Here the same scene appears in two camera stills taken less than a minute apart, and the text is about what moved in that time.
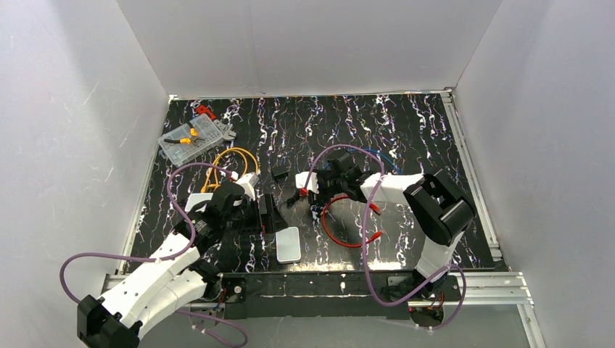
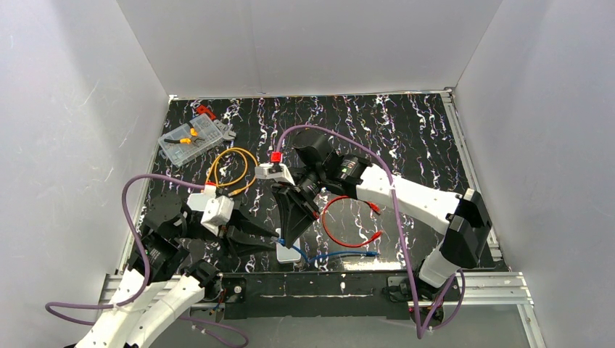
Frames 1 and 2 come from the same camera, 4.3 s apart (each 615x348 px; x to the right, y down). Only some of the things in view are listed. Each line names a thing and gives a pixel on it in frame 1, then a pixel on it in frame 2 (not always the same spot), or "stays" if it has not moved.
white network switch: (195, 198) stays
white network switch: (288, 245) stays
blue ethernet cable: (374, 151) → (365, 253)
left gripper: (262, 214) → (230, 222)
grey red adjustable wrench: (223, 129) stays
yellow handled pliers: (188, 141) stays
